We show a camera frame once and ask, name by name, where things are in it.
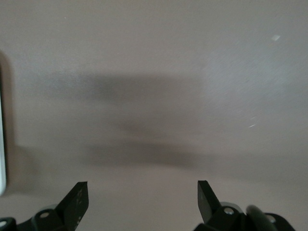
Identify cream bear print tray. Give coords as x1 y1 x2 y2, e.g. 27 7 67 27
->
0 51 8 196

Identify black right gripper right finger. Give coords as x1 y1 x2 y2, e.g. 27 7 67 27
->
197 180 249 231

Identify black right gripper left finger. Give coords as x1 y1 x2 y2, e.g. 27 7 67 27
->
30 181 90 231

